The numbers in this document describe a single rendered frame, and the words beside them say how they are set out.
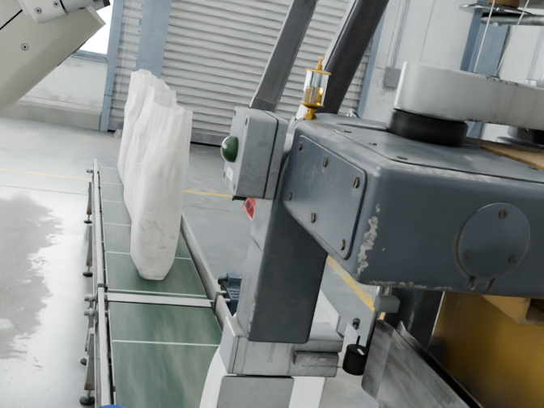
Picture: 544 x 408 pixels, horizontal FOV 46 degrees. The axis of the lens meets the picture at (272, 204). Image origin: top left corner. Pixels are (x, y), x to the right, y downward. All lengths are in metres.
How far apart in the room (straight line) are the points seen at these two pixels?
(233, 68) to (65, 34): 7.23
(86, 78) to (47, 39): 7.08
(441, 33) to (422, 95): 8.72
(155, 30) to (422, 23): 3.64
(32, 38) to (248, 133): 0.58
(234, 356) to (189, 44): 7.54
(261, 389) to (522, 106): 0.47
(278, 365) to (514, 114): 0.42
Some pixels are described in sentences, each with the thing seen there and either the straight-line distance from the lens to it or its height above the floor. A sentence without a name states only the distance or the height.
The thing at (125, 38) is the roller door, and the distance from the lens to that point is 8.18.
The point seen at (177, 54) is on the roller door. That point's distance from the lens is 8.24.
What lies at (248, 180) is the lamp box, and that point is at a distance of 0.70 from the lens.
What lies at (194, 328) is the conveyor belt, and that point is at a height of 0.38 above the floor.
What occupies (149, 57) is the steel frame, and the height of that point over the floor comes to 0.99.
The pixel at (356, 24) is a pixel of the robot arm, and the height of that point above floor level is 1.46.
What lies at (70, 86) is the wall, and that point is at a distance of 8.27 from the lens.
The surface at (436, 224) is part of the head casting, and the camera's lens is 0.54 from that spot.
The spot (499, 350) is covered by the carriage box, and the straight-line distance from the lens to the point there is 0.84.
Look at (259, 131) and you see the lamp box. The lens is 0.69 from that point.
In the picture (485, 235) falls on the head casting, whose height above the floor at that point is 1.29.
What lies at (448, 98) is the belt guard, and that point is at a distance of 0.72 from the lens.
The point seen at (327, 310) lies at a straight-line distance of 0.99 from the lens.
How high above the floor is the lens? 1.41
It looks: 14 degrees down
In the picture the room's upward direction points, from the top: 11 degrees clockwise
